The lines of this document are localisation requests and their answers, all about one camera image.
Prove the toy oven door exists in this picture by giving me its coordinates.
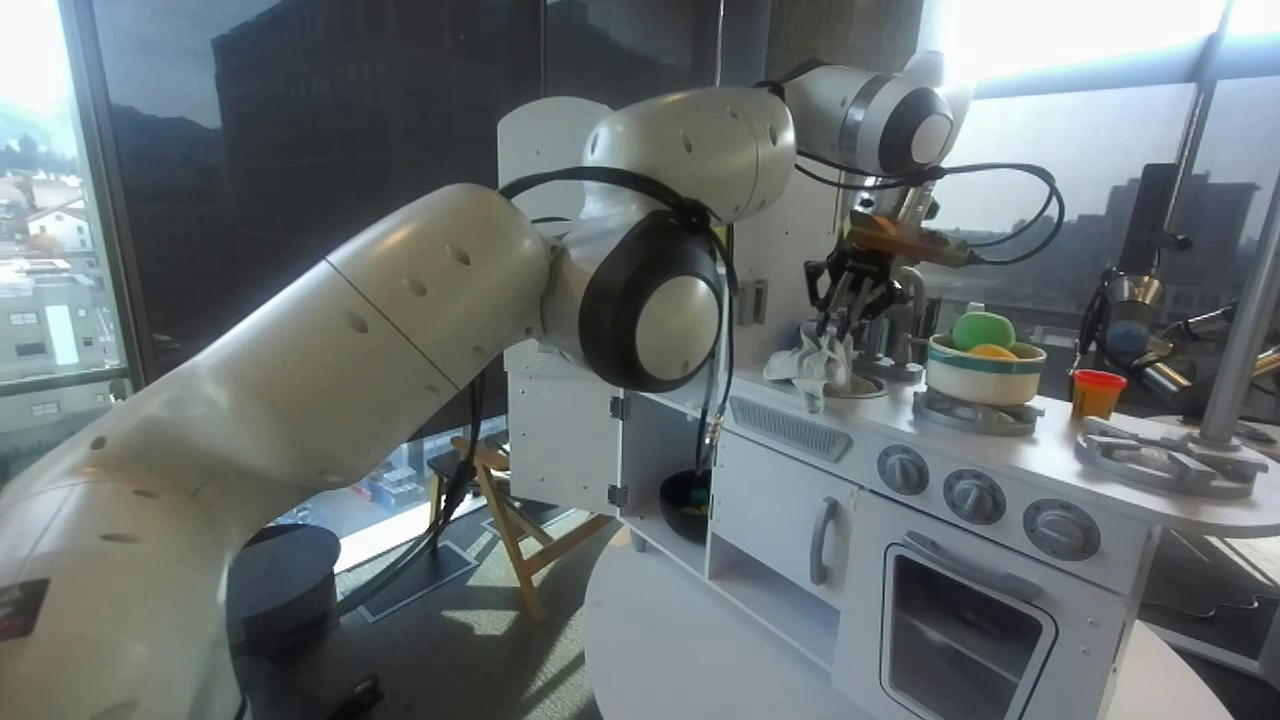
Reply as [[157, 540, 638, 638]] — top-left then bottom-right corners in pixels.
[[832, 514, 1160, 720]]

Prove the small orange toy cup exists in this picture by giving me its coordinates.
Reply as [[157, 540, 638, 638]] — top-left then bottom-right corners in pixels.
[[1069, 366, 1133, 424]]

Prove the long black robot cable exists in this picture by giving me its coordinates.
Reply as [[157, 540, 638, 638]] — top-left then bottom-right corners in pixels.
[[496, 164, 740, 516]]

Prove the white toy kitchen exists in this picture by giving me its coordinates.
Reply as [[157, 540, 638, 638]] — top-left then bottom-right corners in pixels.
[[492, 92, 1280, 720]]

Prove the grey toy stove burner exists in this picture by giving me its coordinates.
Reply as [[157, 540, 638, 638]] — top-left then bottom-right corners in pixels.
[[1077, 420, 1273, 502], [914, 387, 1047, 440]]

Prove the dark camera mount rig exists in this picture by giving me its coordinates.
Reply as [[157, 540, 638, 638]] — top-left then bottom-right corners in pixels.
[[1077, 231, 1280, 406]]

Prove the black bowl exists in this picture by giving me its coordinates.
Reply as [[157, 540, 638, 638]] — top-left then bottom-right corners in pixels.
[[655, 469, 715, 547]]

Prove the green toy vegetable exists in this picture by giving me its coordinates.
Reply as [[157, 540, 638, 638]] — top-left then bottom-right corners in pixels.
[[948, 300, 1019, 357]]

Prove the wooden folding chair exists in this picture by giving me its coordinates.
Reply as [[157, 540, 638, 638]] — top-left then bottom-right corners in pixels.
[[457, 437, 621, 624]]

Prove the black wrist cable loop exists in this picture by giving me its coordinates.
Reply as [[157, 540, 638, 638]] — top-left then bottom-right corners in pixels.
[[796, 148, 1073, 272]]

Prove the white toy kitchen cabinet door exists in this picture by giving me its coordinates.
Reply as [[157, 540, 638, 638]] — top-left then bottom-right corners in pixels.
[[492, 96, 631, 520]]

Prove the white toy pot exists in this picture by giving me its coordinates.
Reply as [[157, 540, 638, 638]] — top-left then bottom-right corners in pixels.
[[924, 334, 1053, 413]]

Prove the grey metal pole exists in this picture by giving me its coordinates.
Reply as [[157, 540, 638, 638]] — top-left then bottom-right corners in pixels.
[[1191, 184, 1280, 460]]

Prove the grey oven knob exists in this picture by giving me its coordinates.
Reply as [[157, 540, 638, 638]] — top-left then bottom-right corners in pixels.
[[942, 469, 1012, 527], [876, 440, 936, 502], [1019, 497, 1108, 565]]

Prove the dark round bin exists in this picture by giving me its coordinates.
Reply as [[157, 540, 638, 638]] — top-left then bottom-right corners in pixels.
[[226, 520, 346, 659]]

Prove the white cloth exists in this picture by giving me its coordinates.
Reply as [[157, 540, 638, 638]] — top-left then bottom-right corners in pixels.
[[781, 334, 860, 399]]

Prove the white drawer door grey handle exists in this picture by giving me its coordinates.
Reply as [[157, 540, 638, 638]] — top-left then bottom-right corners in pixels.
[[711, 434, 884, 611]]

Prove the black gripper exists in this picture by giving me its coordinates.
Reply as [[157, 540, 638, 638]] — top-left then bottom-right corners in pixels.
[[802, 244, 936, 348]]

